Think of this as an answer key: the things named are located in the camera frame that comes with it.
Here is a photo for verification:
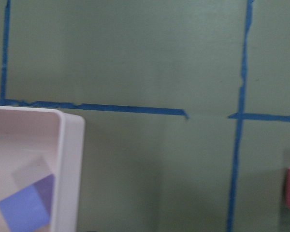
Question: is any pink plastic bin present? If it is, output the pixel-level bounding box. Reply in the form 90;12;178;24
0;106;85;232

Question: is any purple foam block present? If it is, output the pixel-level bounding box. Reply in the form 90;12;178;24
0;174;55;232

